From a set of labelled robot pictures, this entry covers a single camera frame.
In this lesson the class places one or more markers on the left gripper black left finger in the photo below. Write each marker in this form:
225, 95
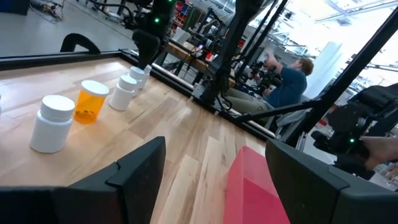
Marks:
130, 186

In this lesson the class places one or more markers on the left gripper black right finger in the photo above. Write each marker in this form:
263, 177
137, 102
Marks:
311, 193

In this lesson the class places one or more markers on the orange pill bottle white cap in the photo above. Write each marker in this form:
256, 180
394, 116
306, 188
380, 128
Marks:
88, 104

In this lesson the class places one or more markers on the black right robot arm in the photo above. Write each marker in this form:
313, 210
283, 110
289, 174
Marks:
161, 14

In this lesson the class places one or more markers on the pink-red plastic basket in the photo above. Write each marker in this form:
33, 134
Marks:
252, 193

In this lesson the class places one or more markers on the wooden workbench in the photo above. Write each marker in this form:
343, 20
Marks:
186, 54

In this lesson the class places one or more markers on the red parts bin shelf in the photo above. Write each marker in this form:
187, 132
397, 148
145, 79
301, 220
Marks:
180, 14

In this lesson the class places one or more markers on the person's hand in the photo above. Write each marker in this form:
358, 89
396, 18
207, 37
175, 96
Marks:
382, 149

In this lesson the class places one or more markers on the person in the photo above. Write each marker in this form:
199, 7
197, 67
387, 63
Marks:
289, 87

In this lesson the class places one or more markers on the blue bin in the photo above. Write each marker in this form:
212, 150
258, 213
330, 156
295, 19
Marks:
14, 6

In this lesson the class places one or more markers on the black table edge frame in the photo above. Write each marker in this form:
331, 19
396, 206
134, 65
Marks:
62, 59

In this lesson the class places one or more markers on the black frame strut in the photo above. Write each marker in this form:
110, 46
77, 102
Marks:
280, 110

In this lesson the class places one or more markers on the black diagonal frame beam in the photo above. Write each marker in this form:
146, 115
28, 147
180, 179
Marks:
351, 71

